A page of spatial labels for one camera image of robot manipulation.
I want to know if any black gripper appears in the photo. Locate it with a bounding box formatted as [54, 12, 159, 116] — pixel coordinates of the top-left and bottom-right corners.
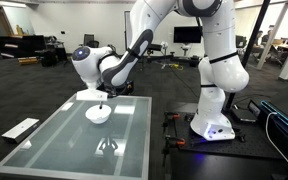
[97, 80, 134, 111]

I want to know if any white bowl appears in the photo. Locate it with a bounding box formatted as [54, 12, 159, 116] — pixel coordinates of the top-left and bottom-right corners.
[84, 104, 113, 125]

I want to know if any black background chair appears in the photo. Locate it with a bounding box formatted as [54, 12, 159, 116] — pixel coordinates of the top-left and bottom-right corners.
[82, 33, 100, 49]

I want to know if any orange and black clamp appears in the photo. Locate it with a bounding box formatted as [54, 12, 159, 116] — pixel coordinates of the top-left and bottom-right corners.
[163, 111, 182, 135]
[163, 134, 187, 158]

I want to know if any yellow floor object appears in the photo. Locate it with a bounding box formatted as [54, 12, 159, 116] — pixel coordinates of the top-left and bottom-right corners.
[17, 56, 39, 66]

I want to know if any black low cabinet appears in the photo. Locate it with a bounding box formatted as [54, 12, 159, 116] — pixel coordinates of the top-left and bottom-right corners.
[0, 34, 47, 60]

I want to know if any black flat controller box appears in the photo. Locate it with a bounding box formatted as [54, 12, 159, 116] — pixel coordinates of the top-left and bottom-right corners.
[231, 106, 257, 123]

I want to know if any black slanted pole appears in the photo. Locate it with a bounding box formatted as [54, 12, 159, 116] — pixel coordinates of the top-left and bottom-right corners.
[223, 0, 272, 112]

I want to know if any white slanted beam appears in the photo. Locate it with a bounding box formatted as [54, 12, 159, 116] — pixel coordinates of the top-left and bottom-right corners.
[256, 2, 288, 71]

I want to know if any black device with cyan strip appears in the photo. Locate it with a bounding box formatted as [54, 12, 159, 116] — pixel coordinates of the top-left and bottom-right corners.
[247, 99, 288, 169]

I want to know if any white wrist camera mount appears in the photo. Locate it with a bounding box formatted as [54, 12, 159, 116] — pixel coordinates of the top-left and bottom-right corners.
[75, 88, 109, 102]

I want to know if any yellow floor cable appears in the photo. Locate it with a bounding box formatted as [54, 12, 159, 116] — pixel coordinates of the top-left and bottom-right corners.
[168, 62, 185, 71]

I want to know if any wall mounted black screen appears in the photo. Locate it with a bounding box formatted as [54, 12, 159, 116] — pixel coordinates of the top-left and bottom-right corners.
[173, 26, 203, 45]

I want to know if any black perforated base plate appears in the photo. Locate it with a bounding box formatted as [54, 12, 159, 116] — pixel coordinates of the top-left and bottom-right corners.
[164, 111, 287, 160]

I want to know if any white thin cable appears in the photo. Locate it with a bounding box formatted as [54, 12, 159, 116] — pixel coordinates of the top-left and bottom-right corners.
[264, 111, 288, 172]

